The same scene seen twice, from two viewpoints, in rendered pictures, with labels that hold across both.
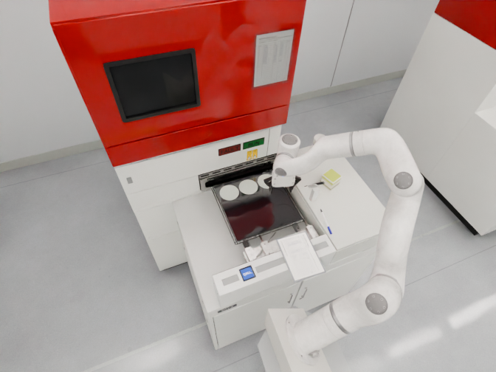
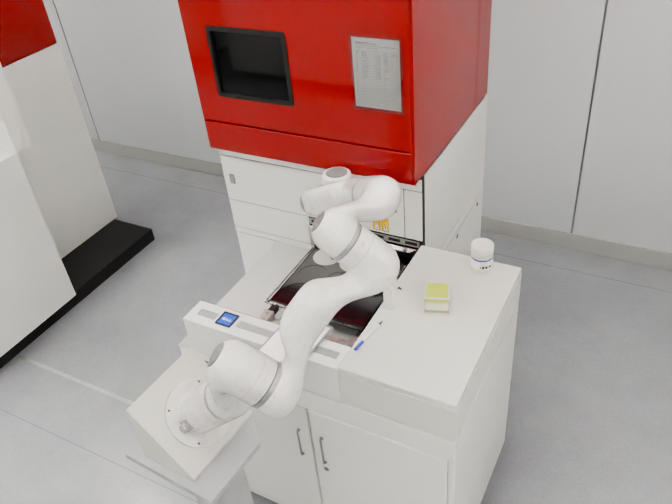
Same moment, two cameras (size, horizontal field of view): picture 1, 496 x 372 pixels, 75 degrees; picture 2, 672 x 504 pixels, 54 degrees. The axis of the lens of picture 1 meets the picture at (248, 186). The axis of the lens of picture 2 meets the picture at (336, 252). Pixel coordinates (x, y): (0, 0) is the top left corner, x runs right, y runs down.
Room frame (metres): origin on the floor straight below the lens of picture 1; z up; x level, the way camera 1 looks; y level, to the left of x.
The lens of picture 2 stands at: (-0.01, -1.50, 2.32)
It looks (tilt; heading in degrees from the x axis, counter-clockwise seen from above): 36 degrees down; 56
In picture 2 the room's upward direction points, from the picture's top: 6 degrees counter-clockwise
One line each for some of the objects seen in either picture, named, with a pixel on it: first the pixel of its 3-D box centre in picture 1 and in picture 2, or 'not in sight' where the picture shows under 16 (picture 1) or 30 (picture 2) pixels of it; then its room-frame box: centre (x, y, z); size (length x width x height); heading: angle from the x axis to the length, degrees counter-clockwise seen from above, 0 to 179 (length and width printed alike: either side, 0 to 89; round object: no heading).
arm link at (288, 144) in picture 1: (287, 152); (337, 192); (0.92, -0.15, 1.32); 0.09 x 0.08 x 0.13; 165
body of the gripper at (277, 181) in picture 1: (283, 174); not in sight; (0.92, -0.15, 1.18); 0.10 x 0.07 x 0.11; 98
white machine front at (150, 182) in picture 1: (205, 165); (318, 207); (1.09, 0.22, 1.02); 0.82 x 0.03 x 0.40; 115
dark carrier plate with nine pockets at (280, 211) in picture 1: (256, 202); (339, 282); (0.96, -0.05, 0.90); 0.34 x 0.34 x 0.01; 25
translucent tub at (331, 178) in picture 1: (331, 179); (437, 298); (1.06, -0.42, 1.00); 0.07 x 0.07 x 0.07; 43
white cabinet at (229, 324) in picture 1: (270, 257); (357, 406); (0.90, -0.16, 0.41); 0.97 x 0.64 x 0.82; 115
